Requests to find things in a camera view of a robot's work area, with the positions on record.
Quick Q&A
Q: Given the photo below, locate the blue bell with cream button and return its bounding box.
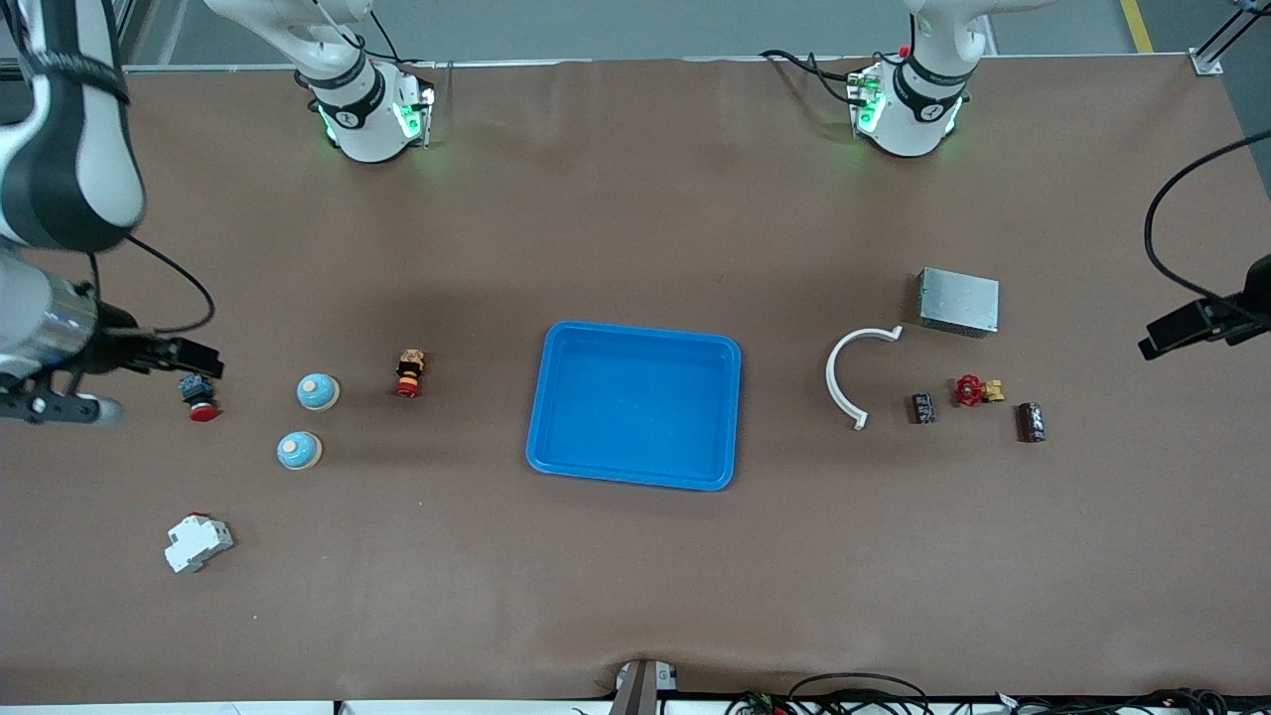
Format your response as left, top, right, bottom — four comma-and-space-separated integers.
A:
296, 372, 342, 412
276, 430, 323, 472

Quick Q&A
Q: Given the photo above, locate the blue plastic tray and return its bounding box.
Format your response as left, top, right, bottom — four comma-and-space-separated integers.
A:
525, 320, 744, 493

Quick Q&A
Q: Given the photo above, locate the red push button black body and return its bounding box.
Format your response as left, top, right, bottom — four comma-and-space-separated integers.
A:
179, 373, 220, 423

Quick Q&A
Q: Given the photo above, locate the white circuit breaker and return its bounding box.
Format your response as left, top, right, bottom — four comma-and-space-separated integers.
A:
164, 512, 235, 575

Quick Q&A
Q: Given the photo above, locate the grey metal box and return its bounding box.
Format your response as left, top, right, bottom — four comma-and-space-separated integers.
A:
917, 267, 1001, 340

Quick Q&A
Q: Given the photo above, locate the white curved plastic clamp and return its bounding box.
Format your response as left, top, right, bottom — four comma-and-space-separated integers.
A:
825, 325, 905, 431

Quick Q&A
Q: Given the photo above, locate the aluminium frame post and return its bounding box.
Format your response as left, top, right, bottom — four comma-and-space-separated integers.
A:
104, 0, 137, 63
1192, 0, 1271, 76

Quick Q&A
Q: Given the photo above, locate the black cable bundle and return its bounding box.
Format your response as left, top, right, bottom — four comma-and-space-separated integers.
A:
998, 687, 1237, 715

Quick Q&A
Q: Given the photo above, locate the black looped cable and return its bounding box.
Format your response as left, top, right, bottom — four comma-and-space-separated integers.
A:
789, 672, 929, 715

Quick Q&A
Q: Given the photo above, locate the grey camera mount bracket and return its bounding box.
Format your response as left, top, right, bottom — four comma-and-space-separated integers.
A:
611, 658, 679, 715

